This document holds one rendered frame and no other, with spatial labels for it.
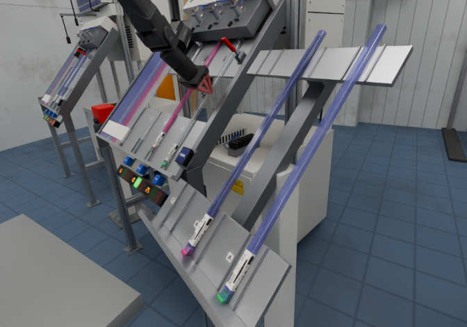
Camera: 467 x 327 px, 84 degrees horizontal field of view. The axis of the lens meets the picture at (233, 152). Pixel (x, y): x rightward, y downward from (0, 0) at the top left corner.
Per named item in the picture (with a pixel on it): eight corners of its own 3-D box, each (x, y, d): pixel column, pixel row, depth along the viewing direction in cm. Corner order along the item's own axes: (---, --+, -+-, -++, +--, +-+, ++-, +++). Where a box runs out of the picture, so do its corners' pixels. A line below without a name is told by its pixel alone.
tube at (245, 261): (228, 303, 38) (222, 303, 37) (222, 296, 39) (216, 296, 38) (387, 28, 43) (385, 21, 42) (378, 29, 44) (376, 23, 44)
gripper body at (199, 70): (190, 68, 86) (174, 53, 81) (210, 69, 79) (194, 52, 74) (181, 85, 85) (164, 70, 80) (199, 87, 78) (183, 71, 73)
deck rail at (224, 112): (190, 189, 79) (176, 181, 74) (187, 187, 80) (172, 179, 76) (292, 12, 92) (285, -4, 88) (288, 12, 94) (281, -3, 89)
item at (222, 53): (244, 86, 87) (236, 76, 84) (151, 78, 132) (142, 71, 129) (288, 12, 94) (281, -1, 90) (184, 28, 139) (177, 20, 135)
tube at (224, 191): (190, 256, 47) (185, 255, 47) (186, 252, 49) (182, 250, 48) (326, 33, 52) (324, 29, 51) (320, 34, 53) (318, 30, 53)
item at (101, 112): (120, 229, 170) (87, 112, 140) (107, 214, 186) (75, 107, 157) (153, 212, 185) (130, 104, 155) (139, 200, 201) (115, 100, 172)
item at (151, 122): (183, 180, 79) (176, 175, 76) (105, 137, 123) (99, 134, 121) (214, 127, 82) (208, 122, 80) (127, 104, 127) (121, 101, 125)
